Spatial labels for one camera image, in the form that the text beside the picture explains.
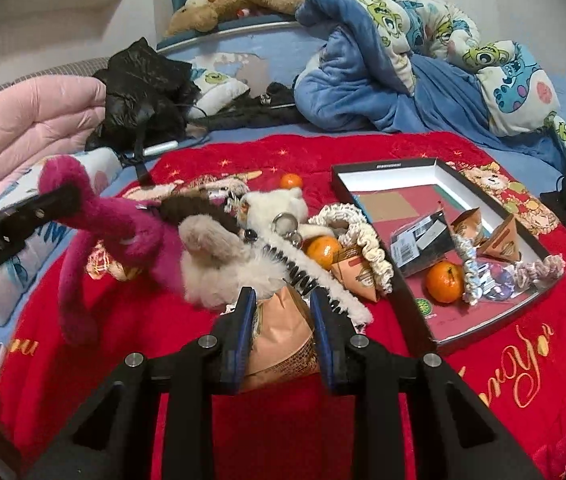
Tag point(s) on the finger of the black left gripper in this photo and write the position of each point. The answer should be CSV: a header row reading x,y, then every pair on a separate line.
x,y
18,222

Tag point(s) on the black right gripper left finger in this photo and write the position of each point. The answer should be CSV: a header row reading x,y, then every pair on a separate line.
x,y
112,434

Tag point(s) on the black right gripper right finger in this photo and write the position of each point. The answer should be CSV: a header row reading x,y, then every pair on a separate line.
x,y
404,404

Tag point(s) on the magenta plush bear toy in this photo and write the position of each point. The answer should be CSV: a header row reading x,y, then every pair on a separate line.
x,y
131,234

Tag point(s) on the tan triangular snack packet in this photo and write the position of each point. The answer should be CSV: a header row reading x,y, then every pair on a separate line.
x,y
282,343

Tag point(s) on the beige fluffy plush toy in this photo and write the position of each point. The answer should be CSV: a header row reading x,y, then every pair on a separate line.
x,y
216,264

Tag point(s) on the pink quilted jacket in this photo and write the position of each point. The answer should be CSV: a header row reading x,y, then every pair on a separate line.
x,y
45,116

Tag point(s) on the tangerine in box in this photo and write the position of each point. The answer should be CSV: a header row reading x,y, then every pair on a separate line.
x,y
444,282

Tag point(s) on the white blue crochet scrunchie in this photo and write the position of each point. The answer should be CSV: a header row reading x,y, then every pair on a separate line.
x,y
496,282

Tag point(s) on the black shallow cardboard box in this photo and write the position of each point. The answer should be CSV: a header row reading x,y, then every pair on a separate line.
x,y
395,193

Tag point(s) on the brown fluffy hair claw clip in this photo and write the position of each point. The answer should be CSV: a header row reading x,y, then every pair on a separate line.
x,y
175,208

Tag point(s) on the black barcode packet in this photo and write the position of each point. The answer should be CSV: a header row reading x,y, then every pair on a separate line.
x,y
422,243

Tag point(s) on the triangular snack packet in box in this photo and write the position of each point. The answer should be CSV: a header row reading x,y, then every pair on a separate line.
x,y
503,243

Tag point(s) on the orange triangular snack packet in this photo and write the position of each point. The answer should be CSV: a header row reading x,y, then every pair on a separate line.
x,y
354,273

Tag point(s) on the black puffer jacket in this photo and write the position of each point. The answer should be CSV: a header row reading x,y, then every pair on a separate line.
x,y
146,102

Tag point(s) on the cream crochet scrunchie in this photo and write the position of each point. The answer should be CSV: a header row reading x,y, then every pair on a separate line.
x,y
358,231

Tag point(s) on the orange tangerine near scrunchie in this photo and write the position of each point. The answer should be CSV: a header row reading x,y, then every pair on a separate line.
x,y
322,250

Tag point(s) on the red embroidered bear blanket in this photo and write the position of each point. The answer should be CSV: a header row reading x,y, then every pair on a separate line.
x,y
296,429

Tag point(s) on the white monster print pillow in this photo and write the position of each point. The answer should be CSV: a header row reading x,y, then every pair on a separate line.
x,y
216,90

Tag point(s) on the small tangerine far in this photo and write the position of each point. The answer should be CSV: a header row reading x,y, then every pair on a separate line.
x,y
289,181

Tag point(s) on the brown plush dog toy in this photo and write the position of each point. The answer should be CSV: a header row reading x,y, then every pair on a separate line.
x,y
206,15

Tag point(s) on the blue monster print duvet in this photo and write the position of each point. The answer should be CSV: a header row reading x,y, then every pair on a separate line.
x,y
416,65

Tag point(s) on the white plush keychain toy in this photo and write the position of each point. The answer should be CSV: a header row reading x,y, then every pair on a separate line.
x,y
282,211

